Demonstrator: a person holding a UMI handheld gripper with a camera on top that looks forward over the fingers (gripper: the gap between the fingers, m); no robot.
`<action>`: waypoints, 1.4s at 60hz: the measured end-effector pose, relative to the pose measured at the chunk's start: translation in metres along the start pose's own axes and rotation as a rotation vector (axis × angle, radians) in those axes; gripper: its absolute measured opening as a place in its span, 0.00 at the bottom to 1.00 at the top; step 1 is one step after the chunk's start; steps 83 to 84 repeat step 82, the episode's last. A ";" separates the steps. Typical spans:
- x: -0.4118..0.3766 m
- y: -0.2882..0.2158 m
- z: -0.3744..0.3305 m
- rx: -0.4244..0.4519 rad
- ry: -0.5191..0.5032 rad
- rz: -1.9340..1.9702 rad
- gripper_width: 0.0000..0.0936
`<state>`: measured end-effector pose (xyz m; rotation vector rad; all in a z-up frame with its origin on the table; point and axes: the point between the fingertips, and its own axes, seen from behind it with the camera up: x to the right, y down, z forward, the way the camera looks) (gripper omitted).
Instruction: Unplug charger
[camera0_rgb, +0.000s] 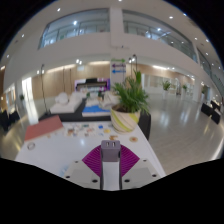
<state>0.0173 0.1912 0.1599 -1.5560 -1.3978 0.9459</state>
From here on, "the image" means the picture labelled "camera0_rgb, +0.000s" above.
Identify white sign with arrows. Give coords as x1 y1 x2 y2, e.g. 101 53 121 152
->
109 58 128 89

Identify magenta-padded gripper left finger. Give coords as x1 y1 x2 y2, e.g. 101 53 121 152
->
63 144 104 191

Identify white and wood model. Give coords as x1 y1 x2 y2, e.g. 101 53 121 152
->
99 90 120 110

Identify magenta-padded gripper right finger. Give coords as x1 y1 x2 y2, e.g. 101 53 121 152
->
119 144 161 191

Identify blue flat model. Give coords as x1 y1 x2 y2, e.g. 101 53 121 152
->
81 104 112 118

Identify potted plant in striped pot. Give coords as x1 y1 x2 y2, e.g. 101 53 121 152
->
109 70 152 134

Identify purple-grey charger block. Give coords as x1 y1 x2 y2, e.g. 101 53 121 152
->
100 139 122 163

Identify black display table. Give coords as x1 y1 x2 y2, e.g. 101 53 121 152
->
38 98 152 141

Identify ceiling spot lights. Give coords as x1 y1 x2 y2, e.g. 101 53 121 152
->
0 0 218 73

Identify tall black lamp stand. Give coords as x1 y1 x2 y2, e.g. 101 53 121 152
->
127 53 138 73
39 63 50 116

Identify pink flat board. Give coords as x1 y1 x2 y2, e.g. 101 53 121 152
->
23 114 65 143

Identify black piano with purple screen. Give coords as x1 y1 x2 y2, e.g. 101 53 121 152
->
73 77 111 94

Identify black chairs group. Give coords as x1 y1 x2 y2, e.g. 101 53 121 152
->
0 109 21 133
200 101 223 125

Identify colourful sticker sheet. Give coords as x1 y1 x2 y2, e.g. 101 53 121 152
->
61 121 113 139

